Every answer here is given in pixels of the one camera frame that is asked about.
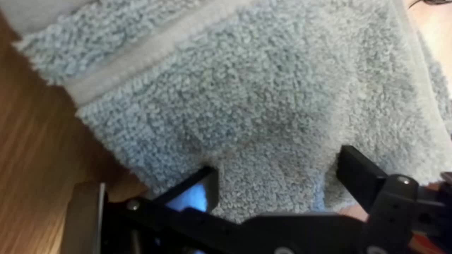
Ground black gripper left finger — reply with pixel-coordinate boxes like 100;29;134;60
152;167;219;214

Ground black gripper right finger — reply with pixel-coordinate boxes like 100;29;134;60
336;146;387;212

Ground light blue towel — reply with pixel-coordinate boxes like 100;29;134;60
18;0;452;221

